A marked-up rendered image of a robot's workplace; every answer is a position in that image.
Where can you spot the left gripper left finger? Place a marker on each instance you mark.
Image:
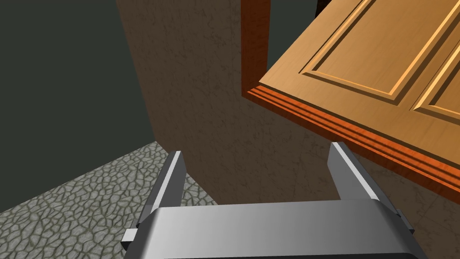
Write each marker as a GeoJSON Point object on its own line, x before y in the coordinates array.
{"type": "Point", "coordinates": [169, 187]}

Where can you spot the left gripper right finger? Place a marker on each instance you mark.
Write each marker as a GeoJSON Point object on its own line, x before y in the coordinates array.
{"type": "Point", "coordinates": [350, 176]}

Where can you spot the light wooden panelled door leaf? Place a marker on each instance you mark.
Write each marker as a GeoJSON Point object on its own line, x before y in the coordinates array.
{"type": "Point", "coordinates": [363, 68]}

